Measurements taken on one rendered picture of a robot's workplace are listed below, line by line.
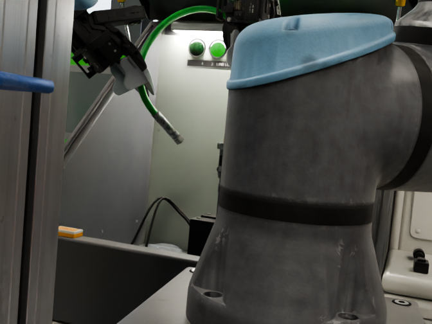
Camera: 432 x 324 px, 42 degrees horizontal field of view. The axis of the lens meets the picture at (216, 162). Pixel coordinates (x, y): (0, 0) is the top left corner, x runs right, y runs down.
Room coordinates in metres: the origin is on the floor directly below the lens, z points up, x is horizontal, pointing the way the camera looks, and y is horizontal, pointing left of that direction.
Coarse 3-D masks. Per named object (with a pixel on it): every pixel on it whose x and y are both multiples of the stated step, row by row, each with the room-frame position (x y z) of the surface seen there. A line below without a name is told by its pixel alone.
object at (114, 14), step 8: (120, 8) 1.08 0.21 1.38; (128, 8) 1.09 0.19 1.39; (136, 8) 1.10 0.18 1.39; (144, 8) 1.11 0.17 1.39; (96, 16) 1.05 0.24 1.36; (104, 16) 1.06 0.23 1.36; (112, 16) 1.07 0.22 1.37; (120, 16) 1.07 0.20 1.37; (128, 16) 1.08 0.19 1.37; (136, 16) 1.09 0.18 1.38; (144, 16) 1.10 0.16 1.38; (112, 24) 1.09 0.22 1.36; (120, 24) 1.11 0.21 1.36; (128, 24) 1.12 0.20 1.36
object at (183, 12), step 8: (184, 8) 1.18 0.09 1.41; (192, 8) 1.19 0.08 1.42; (200, 8) 1.20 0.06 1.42; (208, 8) 1.22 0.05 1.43; (176, 16) 1.15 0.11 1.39; (224, 16) 1.27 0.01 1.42; (160, 24) 1.13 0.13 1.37; (168, 24) 1.14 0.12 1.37; (152, 32) 1.12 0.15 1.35; (160, 32) 1.13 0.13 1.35; (152, 40) 1.11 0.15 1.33; (144, 48) 1.10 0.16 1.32; (144, 56) 1.10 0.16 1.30; (144, 88) 1.10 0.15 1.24; (144, 96) 1.11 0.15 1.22; (152, 112) 1.13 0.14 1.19
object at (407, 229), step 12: (396, 192) 1.07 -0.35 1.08; (408, 192) 1.06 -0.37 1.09; (420, 192) 1.05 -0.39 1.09; (396, 204) 1.06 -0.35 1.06; (408, 204) 1.05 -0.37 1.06; (420, 204) 1.04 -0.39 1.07; (396, 216) 1.05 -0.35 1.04; (408, 216) 1.05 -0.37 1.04; (420, 216) 1.04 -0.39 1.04; (396, 228) 1.04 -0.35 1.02; (408, 228) 1.04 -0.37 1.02; (420, 228) 1.03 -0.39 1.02; (396, 240) 1.04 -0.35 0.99; (408, 240) 1.04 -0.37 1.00; (420, 240) 1.03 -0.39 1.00; (420, 300) 0.82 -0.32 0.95
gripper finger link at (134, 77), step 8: (128, 56) 1.06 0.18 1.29; (120, 64) 1.06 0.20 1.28; (128, 64) 1.07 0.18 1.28; (128, 72) 1.06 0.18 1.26; (136, 72) 1.07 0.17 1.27; (144, 72) 1.07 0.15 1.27; (128, 80) 1.06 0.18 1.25; (136, 80) 1.07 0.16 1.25; (144, 80) 1.08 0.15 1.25; (128, 88) 1.06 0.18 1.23; (152, 88) 1.09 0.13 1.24
